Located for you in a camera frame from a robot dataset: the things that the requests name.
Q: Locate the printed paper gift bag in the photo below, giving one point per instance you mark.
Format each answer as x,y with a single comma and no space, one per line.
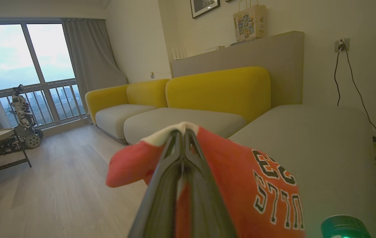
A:
250,21

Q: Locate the grey and yellow sectional sofa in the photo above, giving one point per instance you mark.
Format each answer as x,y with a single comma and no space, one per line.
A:
217,89

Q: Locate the flat white box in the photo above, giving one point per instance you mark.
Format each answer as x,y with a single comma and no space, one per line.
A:
213,49

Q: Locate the black framed wall picture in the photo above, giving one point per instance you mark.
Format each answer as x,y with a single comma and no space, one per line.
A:
204,7

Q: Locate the grey wall ledge panel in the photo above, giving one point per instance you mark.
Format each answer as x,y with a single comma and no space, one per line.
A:
274,56

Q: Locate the large window with railing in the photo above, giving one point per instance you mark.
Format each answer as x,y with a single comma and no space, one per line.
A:
30,53

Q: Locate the grey wall power outlet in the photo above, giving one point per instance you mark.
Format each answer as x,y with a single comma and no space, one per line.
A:
343,44

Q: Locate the white wheeled humanoid robot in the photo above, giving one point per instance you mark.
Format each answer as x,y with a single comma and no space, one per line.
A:
24,114

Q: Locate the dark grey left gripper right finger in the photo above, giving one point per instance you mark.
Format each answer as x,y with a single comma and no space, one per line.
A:
204,198

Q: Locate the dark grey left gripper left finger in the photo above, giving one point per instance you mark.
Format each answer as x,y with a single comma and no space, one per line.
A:
161,191

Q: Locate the red and white jersey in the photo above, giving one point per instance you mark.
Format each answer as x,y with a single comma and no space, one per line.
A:
237,172

